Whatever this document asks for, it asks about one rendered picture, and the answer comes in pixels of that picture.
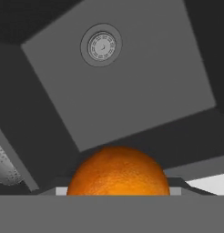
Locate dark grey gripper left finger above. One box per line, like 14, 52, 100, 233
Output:
37, 177, 76, 197

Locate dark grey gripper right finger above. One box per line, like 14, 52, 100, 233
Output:
164, 176, 218, 197

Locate grey sink basin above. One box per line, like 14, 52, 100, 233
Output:
0, 0, 224, 193

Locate round metal sink drain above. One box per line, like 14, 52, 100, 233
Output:
79, 23, 124, 68

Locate orange tangerine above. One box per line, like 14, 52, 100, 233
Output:
66, 146, 171, 197

